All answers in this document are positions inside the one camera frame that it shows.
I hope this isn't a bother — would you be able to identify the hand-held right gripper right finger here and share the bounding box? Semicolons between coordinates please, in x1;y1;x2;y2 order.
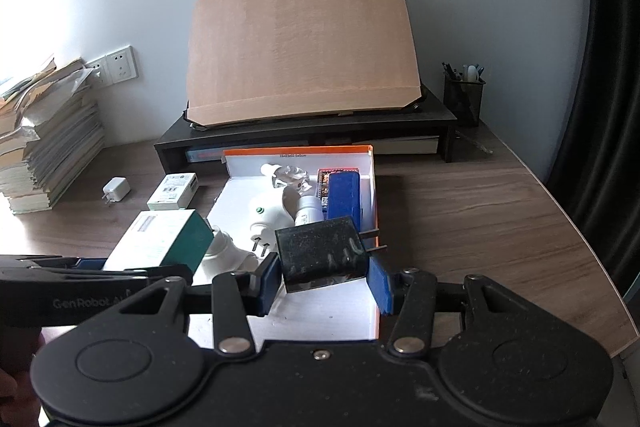
367;257;546;355

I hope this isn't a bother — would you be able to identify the black flat device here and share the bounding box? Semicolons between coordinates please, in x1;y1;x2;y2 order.
182;84;427;131

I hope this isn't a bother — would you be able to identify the white plug-in night light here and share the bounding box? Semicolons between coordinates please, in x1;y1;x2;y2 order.
247;202;296;258

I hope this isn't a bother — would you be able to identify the brown cardboard sheet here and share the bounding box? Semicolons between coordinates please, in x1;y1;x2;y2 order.
185;0;425;130

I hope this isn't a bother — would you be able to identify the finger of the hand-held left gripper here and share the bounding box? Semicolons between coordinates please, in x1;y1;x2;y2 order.
0;263;195;287
0;254;107;274

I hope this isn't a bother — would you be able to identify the clear plastic bottle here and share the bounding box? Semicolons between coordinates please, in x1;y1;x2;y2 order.
260;162;308;195

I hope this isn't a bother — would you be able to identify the teal and white box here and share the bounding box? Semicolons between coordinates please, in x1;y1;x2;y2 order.
102;209;213;275

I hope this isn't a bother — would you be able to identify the black monitor stand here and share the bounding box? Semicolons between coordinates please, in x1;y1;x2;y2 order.
153;86;458;172

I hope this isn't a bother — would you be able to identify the black charger plug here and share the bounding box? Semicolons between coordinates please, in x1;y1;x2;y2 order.
274;215;388;294

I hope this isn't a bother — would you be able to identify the white box with label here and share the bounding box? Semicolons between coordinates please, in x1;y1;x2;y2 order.
146;173;199;212

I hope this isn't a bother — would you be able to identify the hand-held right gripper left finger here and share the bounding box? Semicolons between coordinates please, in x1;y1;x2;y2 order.
107;253;281;355

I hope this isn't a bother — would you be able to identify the white cube charger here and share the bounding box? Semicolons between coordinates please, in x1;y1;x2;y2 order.
101;177;132;208

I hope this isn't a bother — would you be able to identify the white round plug adapter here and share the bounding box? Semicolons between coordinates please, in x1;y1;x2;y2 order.
200;224;261;278

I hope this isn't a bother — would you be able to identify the person's left hand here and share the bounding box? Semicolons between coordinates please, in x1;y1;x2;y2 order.
0;328;48;427

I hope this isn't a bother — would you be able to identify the white wall outlet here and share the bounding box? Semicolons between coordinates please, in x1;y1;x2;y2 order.
85;56;110;88
104;45;138;84

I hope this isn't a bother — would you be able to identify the red and blue card box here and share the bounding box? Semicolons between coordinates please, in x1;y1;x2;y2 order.
317;166;362;220

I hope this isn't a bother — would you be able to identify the small white bottle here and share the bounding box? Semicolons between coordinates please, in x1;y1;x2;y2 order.
281;184;323;228

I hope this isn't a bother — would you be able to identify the orange and white cardboard box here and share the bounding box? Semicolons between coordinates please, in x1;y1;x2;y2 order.
192;145;383;343

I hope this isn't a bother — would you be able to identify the stack of books and papers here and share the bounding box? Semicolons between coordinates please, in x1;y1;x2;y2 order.
0;54;106;215

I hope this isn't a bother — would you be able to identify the thin light cable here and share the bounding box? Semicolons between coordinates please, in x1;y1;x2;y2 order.
457;129;496;156

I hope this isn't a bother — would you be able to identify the black mesh pen holder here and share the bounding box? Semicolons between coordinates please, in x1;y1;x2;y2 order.
442;74;487;128

